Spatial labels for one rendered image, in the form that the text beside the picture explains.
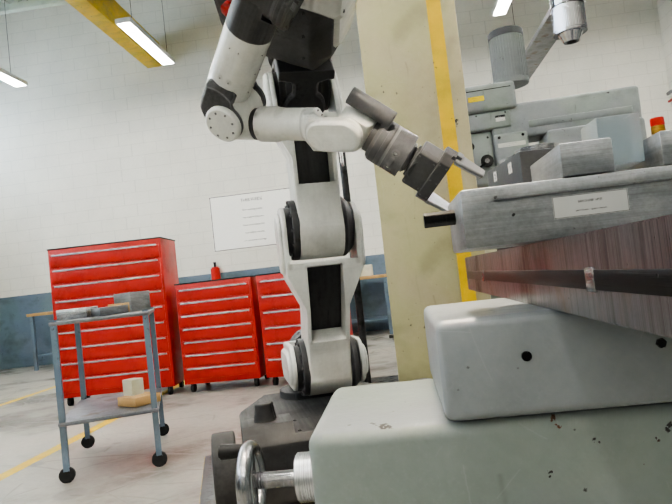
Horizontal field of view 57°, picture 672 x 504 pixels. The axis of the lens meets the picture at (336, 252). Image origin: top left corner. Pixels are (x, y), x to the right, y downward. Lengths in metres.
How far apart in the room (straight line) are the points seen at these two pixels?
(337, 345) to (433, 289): 1.20
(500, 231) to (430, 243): 1.90
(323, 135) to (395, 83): 1.58
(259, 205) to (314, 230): 8.82
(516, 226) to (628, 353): 0.19
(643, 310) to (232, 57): 0.91
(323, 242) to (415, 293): 1.27
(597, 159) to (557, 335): 0.21
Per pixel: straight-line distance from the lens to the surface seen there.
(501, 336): 0.75
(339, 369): 1.52
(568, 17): 0.99
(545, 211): 0.76
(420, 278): 2.63
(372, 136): 1.18
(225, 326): 5.72
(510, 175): 1.30
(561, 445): 0.80
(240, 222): 10.26
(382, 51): 2.79
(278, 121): 1.26
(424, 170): 1.19
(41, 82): 12.03
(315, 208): 1.41
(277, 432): 1.30
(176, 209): 10.60
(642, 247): 0.48
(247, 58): 1.21
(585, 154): 0.77
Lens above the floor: 0.89
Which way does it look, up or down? 2 degrees up
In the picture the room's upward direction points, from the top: 6 degrees counter-clockwise
